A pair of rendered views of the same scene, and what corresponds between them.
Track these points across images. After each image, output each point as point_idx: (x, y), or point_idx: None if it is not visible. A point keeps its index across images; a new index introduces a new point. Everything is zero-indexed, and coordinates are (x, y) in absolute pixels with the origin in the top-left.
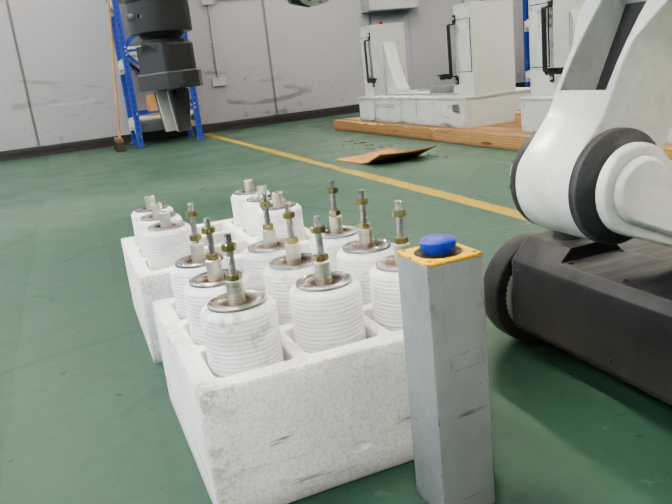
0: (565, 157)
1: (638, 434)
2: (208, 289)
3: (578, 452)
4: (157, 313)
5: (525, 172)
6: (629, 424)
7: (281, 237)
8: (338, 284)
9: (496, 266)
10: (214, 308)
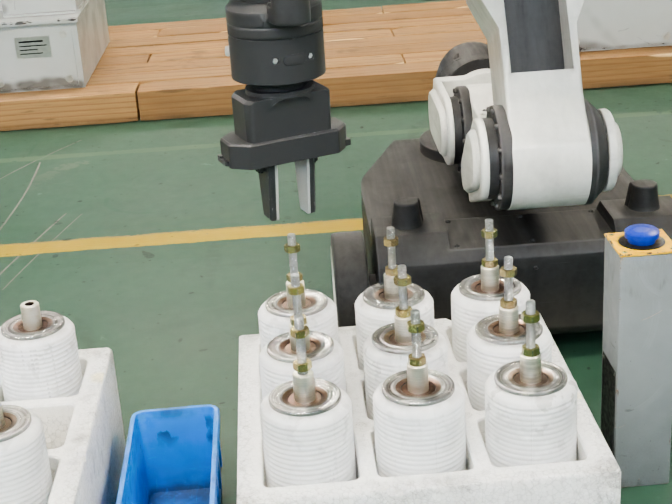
0: (574, 135)
1: (586, 368)
2: (455, 395)
3: (597, 399)
4: (301, 500)
5: (527, 158)
6: (568, 366)
7: (75, 371)
8: None
9: (354, 284)
10: (552, 389)
